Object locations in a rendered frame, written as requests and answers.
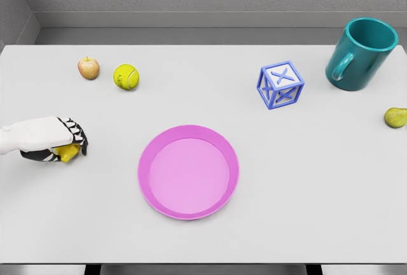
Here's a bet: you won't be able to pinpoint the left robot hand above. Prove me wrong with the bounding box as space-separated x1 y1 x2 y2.
11 116 89 163

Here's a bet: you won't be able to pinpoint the yellow lemon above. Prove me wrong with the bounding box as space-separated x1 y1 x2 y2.
54 143 80 163

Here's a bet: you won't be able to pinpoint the pink plate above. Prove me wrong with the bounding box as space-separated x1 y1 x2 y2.
137 124 240 222

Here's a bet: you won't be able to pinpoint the red-yellow apple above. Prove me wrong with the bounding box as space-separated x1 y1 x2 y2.
77 56 100 81

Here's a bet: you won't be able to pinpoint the yellow tennis ball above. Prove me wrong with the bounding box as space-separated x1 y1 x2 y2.
113 63 141 91

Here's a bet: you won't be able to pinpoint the blue-white letter cube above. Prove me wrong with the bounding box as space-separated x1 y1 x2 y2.
256 60 305 111

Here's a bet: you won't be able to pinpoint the teal mug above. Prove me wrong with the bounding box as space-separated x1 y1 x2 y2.
324 17 399 92

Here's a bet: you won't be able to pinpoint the green-yellow pear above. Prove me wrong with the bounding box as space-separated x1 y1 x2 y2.
383 107 407 129

